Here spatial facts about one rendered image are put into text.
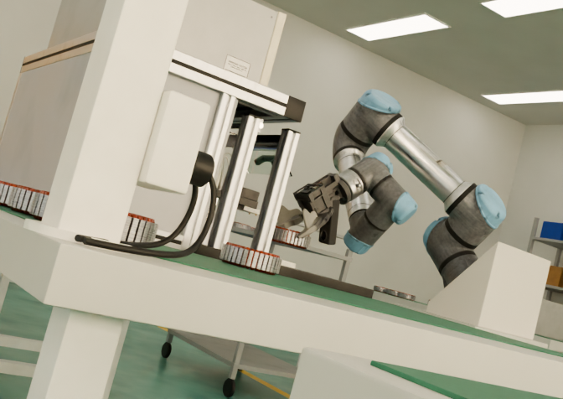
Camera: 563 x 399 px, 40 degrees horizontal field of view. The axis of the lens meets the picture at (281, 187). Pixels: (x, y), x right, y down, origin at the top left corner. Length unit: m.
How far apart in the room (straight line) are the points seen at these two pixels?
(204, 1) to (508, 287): 1.08
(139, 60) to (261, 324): 0.27
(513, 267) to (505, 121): 8.14
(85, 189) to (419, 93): 8.60
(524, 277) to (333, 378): 1.91
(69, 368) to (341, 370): 0.43
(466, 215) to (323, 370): 1.90
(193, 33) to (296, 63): 6.58
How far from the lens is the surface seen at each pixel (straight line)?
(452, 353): 0.88
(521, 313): 2.21
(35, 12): 7.19
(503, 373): 0.94
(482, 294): 2.07
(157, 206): 1.50
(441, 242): 2.24
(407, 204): 1.95
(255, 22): 1.75
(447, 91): 9.54
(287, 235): 1.83
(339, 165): 2.24
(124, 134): 0.72
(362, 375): 0.28
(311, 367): 0.31
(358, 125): 2.25
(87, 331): 0.69
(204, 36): 1.68
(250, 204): 1.78
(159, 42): 0.74
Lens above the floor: 0.78
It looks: 5 degrees up
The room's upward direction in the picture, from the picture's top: 15 degrees clockwise
